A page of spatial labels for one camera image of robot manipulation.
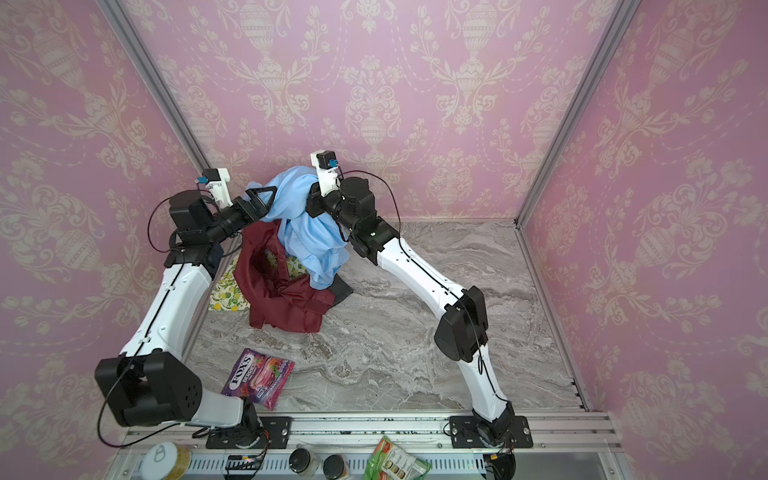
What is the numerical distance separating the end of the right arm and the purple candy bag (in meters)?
0.45

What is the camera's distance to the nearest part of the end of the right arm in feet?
1.87

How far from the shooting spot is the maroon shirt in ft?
2.93

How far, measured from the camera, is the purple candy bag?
0.79m
